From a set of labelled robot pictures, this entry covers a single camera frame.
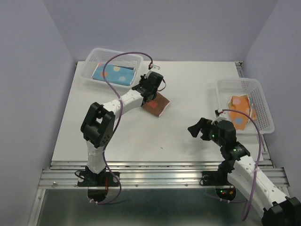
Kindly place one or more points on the orange polka dot towel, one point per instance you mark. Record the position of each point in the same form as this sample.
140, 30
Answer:
244, 108

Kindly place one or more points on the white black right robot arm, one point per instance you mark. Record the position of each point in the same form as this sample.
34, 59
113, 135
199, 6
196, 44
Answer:
240, 170

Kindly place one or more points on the light blue orange towel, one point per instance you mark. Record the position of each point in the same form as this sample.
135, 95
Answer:
119, 75

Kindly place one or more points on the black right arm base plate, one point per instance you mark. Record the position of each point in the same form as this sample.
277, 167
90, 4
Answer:
214, 178

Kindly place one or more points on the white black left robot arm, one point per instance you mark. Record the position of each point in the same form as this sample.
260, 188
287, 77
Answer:
98, 128

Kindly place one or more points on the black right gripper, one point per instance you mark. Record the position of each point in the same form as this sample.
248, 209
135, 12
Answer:
202, 122

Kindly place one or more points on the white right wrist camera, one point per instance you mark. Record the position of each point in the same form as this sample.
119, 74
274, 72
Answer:
220, 116

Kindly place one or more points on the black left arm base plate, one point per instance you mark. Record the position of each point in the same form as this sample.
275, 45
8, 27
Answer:
86, 179

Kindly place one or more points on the aluminium mounting rail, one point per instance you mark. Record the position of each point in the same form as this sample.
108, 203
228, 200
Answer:
133, 175

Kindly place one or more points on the white perforated basket left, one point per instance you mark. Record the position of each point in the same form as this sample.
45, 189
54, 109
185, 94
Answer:
101, 55

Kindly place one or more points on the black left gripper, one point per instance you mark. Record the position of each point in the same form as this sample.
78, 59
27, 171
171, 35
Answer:
143, 80

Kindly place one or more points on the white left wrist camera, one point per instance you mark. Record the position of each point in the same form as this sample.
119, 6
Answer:
155, 68

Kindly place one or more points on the brown red checked towel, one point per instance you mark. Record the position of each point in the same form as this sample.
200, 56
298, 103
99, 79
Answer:
157, 106

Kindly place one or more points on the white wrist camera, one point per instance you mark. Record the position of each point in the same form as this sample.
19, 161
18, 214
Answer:
155, 68
220, 116

